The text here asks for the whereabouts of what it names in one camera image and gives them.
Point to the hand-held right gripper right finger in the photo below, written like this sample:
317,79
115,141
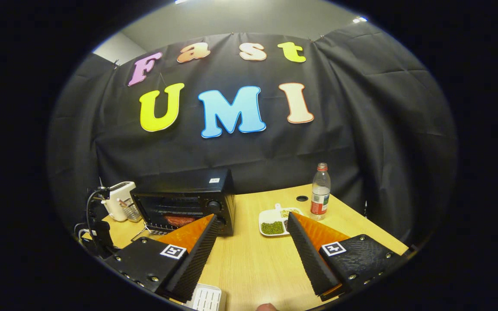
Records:
307,259

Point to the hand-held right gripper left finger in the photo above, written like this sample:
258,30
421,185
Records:
197,259

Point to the red meat piece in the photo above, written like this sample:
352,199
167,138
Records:
180,220

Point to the black electric oven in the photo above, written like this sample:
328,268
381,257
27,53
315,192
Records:
180,181

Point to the white ribbed tray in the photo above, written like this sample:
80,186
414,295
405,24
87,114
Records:
208,298

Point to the green beans heap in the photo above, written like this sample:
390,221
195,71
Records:
272,228

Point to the white toaster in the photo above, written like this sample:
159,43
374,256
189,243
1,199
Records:
121,192

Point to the yellow beans heap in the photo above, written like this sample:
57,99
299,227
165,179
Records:
288,213

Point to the white divided plate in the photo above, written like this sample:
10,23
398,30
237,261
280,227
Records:
270,215

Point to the clear plastic bottle red label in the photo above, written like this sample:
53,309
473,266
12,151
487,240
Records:
320,194

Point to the black backdrop cloth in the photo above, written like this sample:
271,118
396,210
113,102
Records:
361,129

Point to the small ceiling light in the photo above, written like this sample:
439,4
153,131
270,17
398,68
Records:
360,19

